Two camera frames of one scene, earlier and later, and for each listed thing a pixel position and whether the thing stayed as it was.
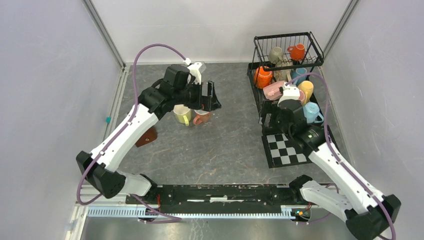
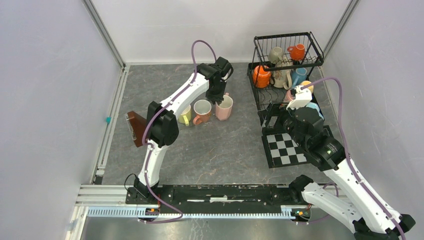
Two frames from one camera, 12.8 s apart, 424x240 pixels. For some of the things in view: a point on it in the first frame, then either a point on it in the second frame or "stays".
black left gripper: x=204 y=102 → x=218 y=98
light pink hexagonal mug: x=271 y=90 → x=223 y=111
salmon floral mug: x=202 y=116 stays
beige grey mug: x=275 y=55 stays
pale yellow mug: x=182 y=114 stays
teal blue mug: x=297 y=73 stays
